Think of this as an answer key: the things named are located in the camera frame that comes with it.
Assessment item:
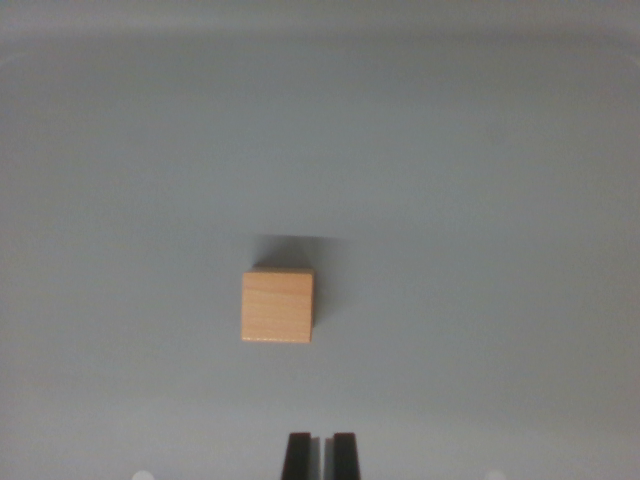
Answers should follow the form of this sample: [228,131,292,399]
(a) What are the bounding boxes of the grey plastic tray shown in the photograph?
[0,0,640,480]

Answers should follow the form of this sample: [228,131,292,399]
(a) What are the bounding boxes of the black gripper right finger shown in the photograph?
[322,432,362,480]

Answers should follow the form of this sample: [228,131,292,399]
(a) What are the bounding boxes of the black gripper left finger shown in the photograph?
[280,432,323,480]

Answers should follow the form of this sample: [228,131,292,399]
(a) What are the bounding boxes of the wooden cube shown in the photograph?
[240,268,316,344]

